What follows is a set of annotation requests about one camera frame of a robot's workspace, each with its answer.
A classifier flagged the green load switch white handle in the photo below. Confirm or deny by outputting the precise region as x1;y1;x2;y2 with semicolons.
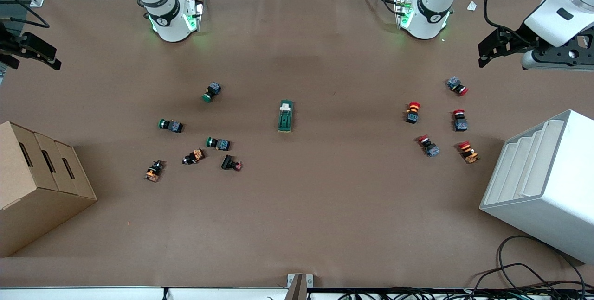
278;100;295;133

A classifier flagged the red push button blue block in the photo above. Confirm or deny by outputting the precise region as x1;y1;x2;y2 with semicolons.
452;109;469;132
446;76;469;96
416;135;440;158

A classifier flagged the white stepped rack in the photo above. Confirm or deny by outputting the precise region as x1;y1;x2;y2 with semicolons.
479;109;594;264

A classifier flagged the black looped cable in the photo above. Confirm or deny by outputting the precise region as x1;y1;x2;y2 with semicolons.
471;235;588;291

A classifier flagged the black cable bundle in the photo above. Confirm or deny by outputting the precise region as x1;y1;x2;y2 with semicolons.
325;285;594;300

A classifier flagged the brown paper table cover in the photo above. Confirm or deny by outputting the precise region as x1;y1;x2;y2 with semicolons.
0;0;594;289

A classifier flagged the aluminium camera mount post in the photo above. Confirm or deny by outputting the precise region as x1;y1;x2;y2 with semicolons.
285;274;314;300

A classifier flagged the slotted cardboard box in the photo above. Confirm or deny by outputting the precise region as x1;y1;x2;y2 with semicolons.
0;121;98;258

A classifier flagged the white table edge rail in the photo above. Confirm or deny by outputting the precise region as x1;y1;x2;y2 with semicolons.
0;286;344;300

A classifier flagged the black square push button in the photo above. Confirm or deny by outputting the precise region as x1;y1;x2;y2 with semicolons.
221;154;243;171

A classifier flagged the red push button orange block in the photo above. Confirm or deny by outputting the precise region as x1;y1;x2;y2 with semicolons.
458;140;480;164

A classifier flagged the black orange push button switch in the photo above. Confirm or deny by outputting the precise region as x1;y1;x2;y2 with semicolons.
144;160;166;183
182;149;205;165

